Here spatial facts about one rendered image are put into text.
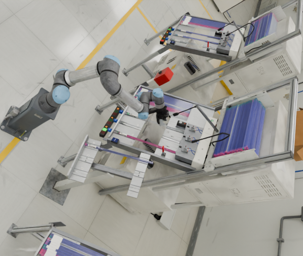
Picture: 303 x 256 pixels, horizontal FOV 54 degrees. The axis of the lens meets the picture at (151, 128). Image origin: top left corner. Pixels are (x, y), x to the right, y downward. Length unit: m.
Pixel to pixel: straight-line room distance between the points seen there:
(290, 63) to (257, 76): 0.34
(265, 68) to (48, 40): 2.22
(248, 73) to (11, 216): 2.59
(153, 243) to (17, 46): 2.45
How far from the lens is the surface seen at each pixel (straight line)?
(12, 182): 2.70
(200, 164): 2.18
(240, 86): 3.43
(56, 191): 2.83
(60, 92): 2.15
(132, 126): 2.42
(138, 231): 3.38
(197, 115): 2.59
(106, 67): 1.96
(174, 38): 3.46
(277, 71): 3.29
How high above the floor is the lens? 2.52
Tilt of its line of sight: 42 degrees down
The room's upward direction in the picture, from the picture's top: 69 degrees clockwise
